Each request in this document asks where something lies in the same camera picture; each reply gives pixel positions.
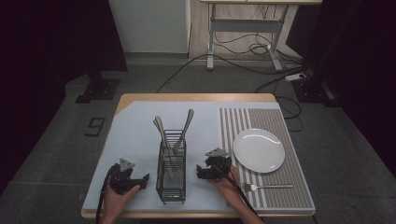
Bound white round plate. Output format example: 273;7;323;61
233;128;287;175

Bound person's right hand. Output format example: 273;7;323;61
207;165;243;207

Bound wooden table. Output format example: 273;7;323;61
80;92;317;219

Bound light blue table mat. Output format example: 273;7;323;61
82;100;283;213

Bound silver knife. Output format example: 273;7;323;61
154;116;180;175

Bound black stand base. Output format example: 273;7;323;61
74;72;122;105
291;77;338;108

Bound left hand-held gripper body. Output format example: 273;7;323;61
108;158;145;196

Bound white cabinet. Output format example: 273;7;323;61
107;0;191;55

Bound person's left hand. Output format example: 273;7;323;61
102;184;141;218

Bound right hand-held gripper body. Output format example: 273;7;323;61
204;147;233;181

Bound black floor cables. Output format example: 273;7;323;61
155;31;309;133

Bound white power strip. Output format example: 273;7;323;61
284;72;308;83

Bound silver spoon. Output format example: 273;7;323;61
152;119;176;181

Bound grey striped placemat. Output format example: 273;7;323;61
219;107;316;211

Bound grey metal frame desk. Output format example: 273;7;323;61
200;0;323;72

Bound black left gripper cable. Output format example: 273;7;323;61
94;169;114;224

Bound black wire cutlery rack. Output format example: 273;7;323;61
155;129;188;205

